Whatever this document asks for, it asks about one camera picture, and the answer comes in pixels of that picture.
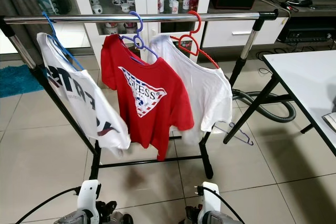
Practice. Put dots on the plain white T-shirt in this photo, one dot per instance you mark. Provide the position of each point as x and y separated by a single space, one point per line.
205 93

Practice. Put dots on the red Guess T-shirt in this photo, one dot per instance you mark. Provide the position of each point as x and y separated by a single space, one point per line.
115 77

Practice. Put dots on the red plastic hanger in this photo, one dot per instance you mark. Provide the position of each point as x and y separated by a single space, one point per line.
210 61

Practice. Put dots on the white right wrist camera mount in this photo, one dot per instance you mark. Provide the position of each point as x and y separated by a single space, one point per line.
209 198

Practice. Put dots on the black audio receiver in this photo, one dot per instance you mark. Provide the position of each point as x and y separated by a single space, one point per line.
307 32

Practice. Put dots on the blue plastic hanger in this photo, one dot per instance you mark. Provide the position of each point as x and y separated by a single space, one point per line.
53 38

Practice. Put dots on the white black-print T-shirt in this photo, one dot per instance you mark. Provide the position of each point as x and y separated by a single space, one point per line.
79 90

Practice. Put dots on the chrome and black clothes rack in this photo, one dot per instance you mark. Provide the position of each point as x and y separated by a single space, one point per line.
84 18

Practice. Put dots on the teal shaggy rug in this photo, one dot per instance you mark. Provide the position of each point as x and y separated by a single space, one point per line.
16 80

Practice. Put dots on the purple plastic hanger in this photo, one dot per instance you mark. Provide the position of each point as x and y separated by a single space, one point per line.
140 20

